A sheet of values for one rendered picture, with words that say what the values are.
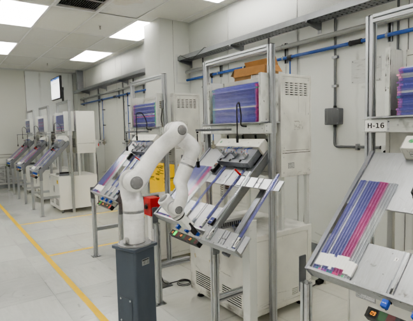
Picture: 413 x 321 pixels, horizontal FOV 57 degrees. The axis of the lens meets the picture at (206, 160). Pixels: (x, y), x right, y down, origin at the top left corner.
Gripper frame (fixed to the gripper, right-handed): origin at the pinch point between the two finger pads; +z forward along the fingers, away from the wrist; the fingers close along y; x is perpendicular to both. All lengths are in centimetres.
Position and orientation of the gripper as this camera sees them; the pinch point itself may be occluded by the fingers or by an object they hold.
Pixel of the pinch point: (194, 231)
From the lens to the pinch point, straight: 240.8
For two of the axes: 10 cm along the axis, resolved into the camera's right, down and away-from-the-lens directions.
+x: 5.9, -7.1, 3.8
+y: 5.8, 0.5, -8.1
